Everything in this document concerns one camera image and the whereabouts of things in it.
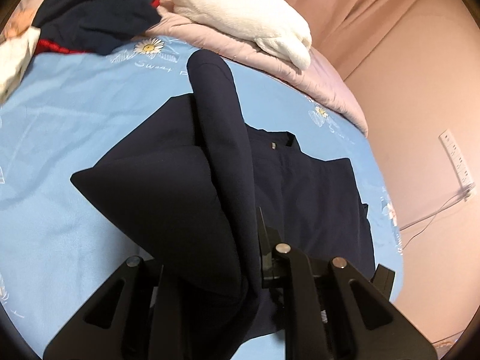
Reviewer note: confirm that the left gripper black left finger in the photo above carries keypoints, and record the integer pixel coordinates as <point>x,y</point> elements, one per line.
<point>127,317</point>

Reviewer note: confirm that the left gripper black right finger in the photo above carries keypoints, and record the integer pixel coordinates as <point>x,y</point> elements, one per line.
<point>331,311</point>

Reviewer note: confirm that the dark navy coat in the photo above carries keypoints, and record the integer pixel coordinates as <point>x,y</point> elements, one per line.
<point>187,184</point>

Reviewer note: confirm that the pink curtain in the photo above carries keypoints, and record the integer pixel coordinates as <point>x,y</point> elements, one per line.
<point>347,31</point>

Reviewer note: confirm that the pink quilted comforter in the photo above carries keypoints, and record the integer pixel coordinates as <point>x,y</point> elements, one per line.
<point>321,82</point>

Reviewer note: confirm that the white fluffy blanket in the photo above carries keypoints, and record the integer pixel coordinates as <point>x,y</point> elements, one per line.
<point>274,25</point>

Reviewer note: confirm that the white power strip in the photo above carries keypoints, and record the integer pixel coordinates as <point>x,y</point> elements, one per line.
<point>459,164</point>

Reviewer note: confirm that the white patterned cloth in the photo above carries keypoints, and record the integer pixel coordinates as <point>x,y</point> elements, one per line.
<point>16,54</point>

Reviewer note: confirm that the light blue floral bedsheet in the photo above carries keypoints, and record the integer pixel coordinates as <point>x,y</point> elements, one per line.
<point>69,110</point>

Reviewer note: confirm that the navy and red garment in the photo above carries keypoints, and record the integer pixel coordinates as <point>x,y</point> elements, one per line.
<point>92,26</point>

